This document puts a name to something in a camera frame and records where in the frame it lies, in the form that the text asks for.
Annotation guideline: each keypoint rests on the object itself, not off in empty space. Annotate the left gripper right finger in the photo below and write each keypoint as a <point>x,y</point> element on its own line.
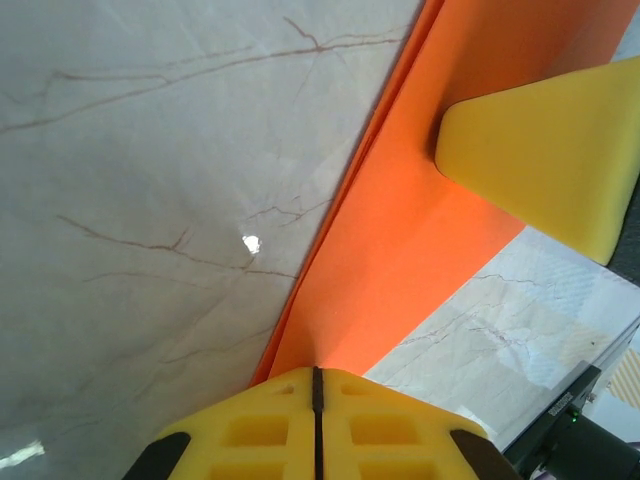
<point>390,430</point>

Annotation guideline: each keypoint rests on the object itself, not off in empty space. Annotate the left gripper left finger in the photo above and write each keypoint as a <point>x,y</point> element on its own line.
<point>250,430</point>

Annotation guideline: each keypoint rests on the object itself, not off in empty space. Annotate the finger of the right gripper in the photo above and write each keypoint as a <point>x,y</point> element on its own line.
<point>540,160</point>

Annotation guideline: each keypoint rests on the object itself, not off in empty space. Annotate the orange paper sheet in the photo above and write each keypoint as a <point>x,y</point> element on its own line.
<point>400,225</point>

